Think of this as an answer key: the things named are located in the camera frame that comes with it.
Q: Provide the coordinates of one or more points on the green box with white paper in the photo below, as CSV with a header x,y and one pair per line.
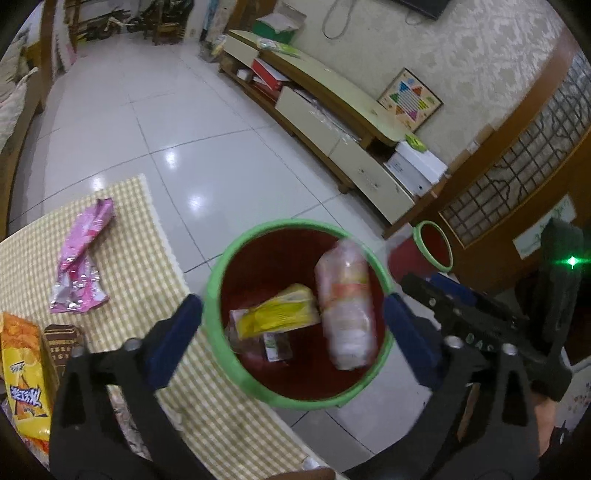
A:
x,y
279,25

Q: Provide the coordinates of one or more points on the small green-rimmed red bin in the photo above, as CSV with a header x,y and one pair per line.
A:
x,y
434,240

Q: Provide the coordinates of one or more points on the yellow drink carton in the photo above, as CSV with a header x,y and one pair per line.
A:
x,y
23,369

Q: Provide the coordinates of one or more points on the framed star checkers board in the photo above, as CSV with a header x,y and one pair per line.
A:
x,y
410,99

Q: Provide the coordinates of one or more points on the small white green carton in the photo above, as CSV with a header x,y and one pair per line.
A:
x,y
277,347

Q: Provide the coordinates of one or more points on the black television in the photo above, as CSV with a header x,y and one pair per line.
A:
x,y
425,7

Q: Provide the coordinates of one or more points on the clear crushed plastic bottle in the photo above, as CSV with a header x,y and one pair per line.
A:
x,y
346,304

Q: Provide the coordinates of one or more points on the long green yellow packet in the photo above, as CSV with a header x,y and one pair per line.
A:
x,y
277,47

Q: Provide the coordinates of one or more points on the small green packet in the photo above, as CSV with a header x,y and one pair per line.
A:
x,y
414,142

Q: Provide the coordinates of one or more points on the pink foil wrapper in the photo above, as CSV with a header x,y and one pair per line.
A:
x,y
81,258

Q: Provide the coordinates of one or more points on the yellow snack packet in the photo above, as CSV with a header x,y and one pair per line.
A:
x,y
277,314

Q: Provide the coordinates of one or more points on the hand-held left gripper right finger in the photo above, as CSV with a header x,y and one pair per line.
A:
x,y
411,339

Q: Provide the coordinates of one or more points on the wooden cream tv cabinet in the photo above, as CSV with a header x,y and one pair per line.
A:
x,y
323,92

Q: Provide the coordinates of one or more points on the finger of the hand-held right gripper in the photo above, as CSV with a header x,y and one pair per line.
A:
x,y
461,290
429,297

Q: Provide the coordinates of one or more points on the brown patterned carton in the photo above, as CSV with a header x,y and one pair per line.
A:
x,y
62,350

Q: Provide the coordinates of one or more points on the yellow checked tablecloth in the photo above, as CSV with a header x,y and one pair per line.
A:
x,y
138,258

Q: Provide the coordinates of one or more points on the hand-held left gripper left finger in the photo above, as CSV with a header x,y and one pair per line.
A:
x,y
174,339

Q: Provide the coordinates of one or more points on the large green-rimmed red bin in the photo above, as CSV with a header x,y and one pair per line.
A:
x,y
300,387

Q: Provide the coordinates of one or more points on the wooden chair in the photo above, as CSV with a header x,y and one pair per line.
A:
x,y
167,30

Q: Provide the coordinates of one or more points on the wooden lattice door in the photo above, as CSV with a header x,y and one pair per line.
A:
x,y
531,184

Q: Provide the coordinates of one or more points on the red flat box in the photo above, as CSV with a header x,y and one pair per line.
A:
x,y
270,76

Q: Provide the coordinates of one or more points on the striped beige sofa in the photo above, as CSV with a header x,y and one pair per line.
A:
x,y
14,106

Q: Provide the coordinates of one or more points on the white cardboard box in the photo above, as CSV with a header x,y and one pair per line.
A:
x,y
415,168

